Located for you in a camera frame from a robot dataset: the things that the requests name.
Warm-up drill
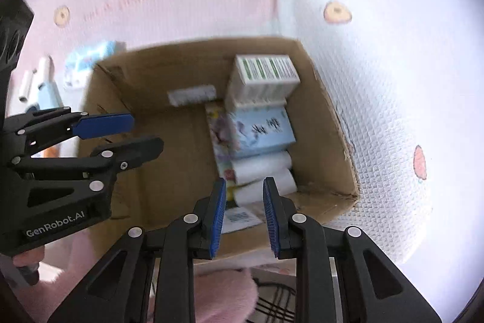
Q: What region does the yellow cartoon picture book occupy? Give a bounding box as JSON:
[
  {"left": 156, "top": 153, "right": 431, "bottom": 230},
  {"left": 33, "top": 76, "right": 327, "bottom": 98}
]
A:
[{"left": 205, "top": 102, "right": 235, "bottom": 188}]

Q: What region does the baby wipes pack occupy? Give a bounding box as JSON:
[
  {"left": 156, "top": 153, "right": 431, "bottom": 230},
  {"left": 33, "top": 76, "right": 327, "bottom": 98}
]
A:
[{"left": 63, "top": 40, "right": 126, "bottom": 90}]

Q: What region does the thin white paper roll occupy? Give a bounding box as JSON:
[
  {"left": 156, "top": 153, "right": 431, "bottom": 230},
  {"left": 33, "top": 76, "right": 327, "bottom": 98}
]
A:
[{"left": 18, "top": 70, "right": 36, "bottom": 103}]

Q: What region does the white green lower box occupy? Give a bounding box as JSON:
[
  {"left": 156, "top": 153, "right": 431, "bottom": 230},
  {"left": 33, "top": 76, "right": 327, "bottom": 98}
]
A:
[{"left": 224, "top": 97, "right": 287, "bottom": 113}]

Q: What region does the light blue case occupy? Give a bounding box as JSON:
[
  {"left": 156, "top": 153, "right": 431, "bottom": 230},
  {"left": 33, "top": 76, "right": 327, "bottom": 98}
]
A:
[{"left": 25, "top": 82, "right": 64, "bottom": 113}]

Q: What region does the light blue tea box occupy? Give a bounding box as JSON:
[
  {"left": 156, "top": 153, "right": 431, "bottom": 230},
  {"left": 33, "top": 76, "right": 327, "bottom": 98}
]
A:
[{"left": 227, "top": 107, "right": 296, "bottom": 159}]

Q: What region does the pink fluffy slipper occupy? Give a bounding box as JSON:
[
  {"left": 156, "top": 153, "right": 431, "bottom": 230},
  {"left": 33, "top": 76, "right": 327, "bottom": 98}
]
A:
[{"left": 194, "top": 268, "right": 258, "bottom": 322}]

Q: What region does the brown cardboard box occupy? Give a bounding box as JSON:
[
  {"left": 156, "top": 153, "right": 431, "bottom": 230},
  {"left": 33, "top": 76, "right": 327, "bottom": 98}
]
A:
[{"left": 84, "top": 37, "right": 359, "bottom": 256}]

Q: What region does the pink hello kitty mat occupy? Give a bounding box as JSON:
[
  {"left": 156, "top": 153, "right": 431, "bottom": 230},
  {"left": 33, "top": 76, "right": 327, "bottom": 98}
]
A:
[{"left": 18, "top": 0, "right": 483, "bottom": 322}]

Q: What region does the white green medicine box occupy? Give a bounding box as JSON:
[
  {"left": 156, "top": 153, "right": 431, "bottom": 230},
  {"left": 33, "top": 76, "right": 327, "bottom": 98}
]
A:
[{"left": 226, "top": 54, "right": 300, "bottom": 106}]

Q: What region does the person left hand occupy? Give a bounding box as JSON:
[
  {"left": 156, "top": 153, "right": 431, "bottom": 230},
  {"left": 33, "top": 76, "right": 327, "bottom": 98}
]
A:
[{"left": 12, "top": 246, "right": 45, "bottom": 267}]

